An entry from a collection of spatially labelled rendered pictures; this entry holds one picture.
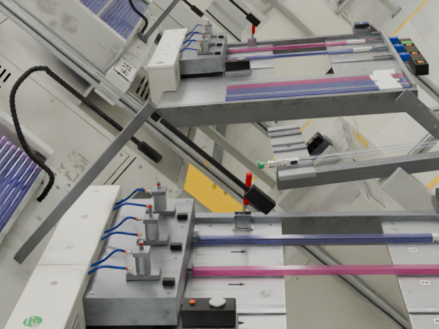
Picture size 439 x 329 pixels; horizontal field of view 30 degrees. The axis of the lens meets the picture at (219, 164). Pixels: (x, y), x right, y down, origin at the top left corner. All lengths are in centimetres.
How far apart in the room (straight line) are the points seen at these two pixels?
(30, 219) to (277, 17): 454
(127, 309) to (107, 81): 111
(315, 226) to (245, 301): 30
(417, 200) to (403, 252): 36
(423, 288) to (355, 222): 25
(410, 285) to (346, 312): 121
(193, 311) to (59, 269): 21
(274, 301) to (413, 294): 22
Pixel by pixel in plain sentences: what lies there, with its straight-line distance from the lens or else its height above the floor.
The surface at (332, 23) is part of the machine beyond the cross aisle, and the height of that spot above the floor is 27.
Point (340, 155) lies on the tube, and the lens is 162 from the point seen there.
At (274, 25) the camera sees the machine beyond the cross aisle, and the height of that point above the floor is 57.
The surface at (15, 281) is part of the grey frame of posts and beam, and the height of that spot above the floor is 133.
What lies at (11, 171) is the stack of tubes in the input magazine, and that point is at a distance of 141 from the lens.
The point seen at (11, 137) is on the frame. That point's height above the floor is 147.
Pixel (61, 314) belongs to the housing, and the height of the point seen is 127.
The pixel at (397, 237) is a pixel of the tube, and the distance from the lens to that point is 145.
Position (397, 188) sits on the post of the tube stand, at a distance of 175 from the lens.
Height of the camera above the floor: 146
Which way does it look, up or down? 12 degrees down
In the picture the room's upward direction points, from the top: 51 degrees counter-clockwise
